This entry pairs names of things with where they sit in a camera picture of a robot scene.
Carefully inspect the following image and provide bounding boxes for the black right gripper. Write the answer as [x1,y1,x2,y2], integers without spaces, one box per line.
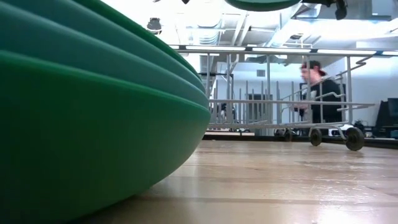
[300,0,348,21]

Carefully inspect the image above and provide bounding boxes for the person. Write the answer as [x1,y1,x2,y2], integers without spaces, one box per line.
[294,60,345,125]

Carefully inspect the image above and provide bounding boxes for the black computer monitor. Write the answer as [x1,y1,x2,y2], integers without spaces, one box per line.
[374,98,398,138]

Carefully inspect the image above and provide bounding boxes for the black round ceiling device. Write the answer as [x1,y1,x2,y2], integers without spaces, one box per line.
[146,17,163,35]

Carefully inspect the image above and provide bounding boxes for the white ceiling duct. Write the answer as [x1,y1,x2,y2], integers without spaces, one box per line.
[267,17,398,47]

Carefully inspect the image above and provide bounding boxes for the grey wire dish rack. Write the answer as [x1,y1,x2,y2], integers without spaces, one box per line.
[174,51,376,152]

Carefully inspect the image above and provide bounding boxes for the silver corrugated ventilation duct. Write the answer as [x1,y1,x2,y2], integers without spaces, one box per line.
[195,12,224,46]

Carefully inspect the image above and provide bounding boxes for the black aluminium table frame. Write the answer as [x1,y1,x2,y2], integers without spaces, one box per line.
[202,134,398,149]

